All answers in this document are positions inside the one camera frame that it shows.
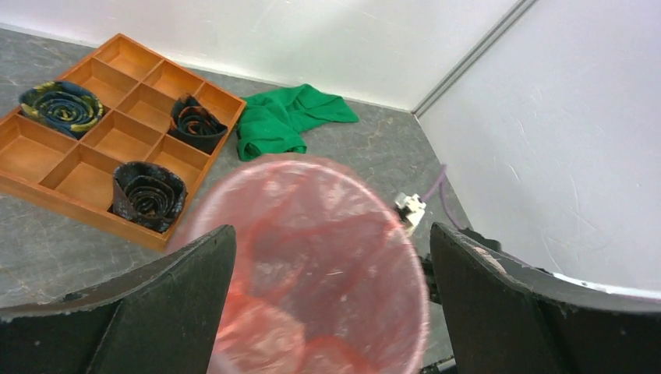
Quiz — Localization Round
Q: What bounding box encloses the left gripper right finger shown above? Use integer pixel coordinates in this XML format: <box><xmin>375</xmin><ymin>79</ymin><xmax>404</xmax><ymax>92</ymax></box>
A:
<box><xmin>429</xmin><ymin>221</ymin><xmax>661</xmax><ymax>374</ymax></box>

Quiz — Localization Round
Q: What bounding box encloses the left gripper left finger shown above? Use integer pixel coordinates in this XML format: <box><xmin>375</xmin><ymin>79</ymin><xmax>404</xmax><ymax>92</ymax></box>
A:
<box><xmin>1</xmin><ymin>225</ymin><xmax>237</xmax><ymax>373</ymax></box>

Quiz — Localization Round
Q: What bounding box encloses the red plastic trash bag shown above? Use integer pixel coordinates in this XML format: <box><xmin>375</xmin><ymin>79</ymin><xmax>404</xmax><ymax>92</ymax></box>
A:
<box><xmin>168</xmin><ymin>153</ymin><xmax>430</xmax><ymax>374</ymax></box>

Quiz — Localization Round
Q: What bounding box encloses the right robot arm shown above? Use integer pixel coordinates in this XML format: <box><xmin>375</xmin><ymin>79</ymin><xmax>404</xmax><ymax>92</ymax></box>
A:
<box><xmin>420</xmin><ymin>224</ymin><xmax>495</xmax><ymax>373</ymax></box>

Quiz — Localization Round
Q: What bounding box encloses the black rolled bag lower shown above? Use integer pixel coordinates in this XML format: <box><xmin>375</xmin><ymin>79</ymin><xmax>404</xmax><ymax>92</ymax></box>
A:
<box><xmin>110</xmin><ymin>161</ymin><xmax>188</xmax><ymax>233</ymax></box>

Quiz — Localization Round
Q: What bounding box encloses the black rolled bag upper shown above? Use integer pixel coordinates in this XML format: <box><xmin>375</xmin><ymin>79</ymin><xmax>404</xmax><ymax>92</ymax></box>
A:
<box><xmin>168</xmin><ymin>94</ymin><xmax>228</xmax><ymax>154</ymax></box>

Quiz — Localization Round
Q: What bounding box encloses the green cloth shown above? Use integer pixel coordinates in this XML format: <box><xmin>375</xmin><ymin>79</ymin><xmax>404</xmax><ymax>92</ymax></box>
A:
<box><xmin>236</xmin><ymin>84</ymin><xmax>359</xmax><ymax>161</ymax></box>

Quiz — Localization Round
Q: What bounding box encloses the orange compartment tray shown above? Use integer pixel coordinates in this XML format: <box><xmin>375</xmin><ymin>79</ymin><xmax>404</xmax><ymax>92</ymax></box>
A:
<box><xmin>1</xmin><ymin>34</ymin><xmax>246</xmax><ymax>251</ymax></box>

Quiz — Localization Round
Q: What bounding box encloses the black green rolled bag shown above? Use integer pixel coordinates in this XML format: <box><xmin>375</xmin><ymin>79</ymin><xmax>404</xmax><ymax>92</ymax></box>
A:
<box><xmin>18</xmin><ymin>80</ymin><xmax>106</xmax><ymax>139</ymax></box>

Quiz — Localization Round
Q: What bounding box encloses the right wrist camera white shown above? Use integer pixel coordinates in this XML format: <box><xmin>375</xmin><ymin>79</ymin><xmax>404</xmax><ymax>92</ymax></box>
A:
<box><xmin>394</xmin><ymin>192</ymin><xmax>426</xmax><ymax>236</ymax></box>

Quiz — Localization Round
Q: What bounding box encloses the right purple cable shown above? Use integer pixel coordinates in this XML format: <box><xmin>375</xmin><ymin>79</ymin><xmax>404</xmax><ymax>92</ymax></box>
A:
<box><xmin>422</xmin><ymin>164</ymin><xmax>466</xmax><ymax>231</ymax></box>

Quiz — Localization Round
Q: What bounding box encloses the right aluminium frame post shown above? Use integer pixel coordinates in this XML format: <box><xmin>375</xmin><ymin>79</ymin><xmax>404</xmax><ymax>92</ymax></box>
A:
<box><xmin>411</xmin><ymin>0</ymin><xmax>538</xmax><ymax>119</ymax></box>

